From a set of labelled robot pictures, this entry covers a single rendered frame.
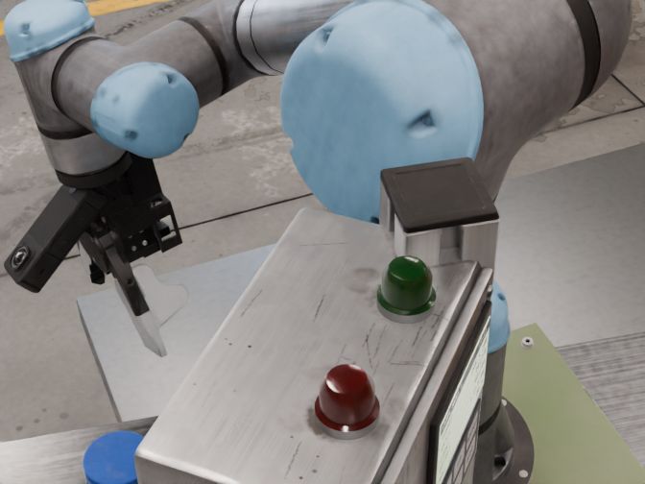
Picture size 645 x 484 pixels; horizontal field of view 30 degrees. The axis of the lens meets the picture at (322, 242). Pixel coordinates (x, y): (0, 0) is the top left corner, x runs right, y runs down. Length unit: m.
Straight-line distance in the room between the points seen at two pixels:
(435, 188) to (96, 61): 0.50
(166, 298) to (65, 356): 1.47
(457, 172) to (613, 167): 1.17
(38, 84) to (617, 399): 0.73
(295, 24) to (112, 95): 0.16
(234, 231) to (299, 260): 2.34
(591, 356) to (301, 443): 0.98
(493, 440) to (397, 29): 0.61
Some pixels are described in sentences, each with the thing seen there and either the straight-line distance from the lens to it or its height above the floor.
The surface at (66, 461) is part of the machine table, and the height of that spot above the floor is 0.83.
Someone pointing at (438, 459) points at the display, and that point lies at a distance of 0.53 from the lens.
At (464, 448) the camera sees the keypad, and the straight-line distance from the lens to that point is 0.60.
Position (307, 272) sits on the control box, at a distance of 0.55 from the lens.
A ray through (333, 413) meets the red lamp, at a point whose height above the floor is 1.49.
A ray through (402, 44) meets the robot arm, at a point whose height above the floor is 1.52.
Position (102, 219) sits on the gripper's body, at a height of 1.12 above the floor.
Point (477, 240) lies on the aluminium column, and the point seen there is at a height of 1.49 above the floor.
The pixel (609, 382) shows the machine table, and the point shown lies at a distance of 1.41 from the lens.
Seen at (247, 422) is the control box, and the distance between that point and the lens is 0.48.
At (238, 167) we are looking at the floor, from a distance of 3.09.
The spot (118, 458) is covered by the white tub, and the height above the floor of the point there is 0.90.
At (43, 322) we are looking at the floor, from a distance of 2.73.
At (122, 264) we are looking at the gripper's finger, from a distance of 1.15.
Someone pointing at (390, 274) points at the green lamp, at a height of 1.50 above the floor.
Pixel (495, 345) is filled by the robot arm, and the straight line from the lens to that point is 1.04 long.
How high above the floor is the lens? 1.84
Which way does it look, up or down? 40 degrees down
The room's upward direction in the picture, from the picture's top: 1 degrees counter-clockwise
